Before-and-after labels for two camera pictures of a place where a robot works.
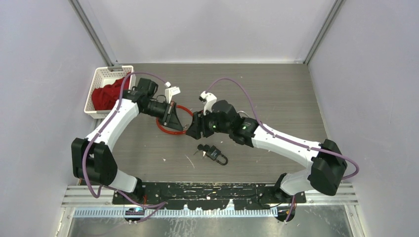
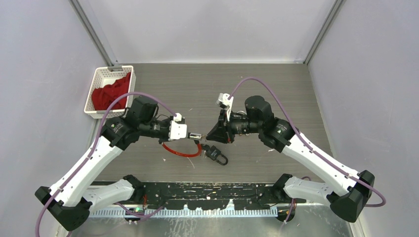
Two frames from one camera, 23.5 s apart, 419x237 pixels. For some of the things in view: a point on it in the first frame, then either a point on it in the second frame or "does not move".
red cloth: x=104 y=98 does not move
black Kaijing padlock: x=213 y=153 does not move
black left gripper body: x=168 y=110 -> x=164 y=124
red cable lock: x=174 y=132 -> x=196 y=137
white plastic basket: x=105 y=75 does not move
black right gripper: x=199 y=123 -> x=221 y=133
